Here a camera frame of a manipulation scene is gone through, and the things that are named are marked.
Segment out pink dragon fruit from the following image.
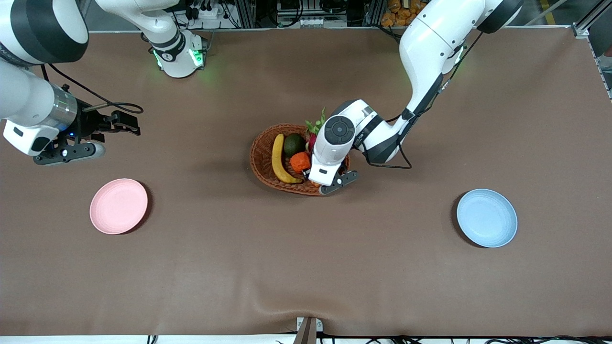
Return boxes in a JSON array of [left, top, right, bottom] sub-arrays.
[[305, 107, 330, 153]]

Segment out brown table cloth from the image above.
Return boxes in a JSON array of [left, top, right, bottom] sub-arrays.
[[0, 26, 612, 337]]

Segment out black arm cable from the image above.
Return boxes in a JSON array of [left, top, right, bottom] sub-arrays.
[[41, 62, 144, 116], [356, 31, 484, 171]]

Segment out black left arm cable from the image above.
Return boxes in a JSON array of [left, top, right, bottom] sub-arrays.
[[356, 31, 484, 171]]

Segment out aluminium frame rail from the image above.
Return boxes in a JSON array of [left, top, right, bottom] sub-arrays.
[[571, 0, 612, 101]]

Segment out net bag of oranges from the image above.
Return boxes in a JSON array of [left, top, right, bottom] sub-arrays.
[[381, 0, 428, 28]]

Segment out yellow banana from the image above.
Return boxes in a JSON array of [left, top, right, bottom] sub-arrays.
[[272, 133, 303, 184]]

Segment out metal bracket with post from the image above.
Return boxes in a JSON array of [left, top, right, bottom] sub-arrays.
[[293, 317, 324, 344]]

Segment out orange tangerine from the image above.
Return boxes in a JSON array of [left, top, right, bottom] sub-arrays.
[[290, 152, 312, 173]]

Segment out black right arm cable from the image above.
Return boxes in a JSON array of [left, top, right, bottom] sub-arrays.
[[41, 62, 144, 116]]

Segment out pink plate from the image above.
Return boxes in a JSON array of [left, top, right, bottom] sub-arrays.
[[89, 178, 149, 235]]

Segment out light blue plate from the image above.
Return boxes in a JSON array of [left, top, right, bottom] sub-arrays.
[[456, 189, 518, 248]]

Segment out dark green avocado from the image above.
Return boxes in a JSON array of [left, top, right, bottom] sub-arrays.
[[283, 133, 306, 159]]

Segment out brown wicker basket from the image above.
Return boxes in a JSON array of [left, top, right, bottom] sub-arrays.
[[249, 124, 352, 196]]

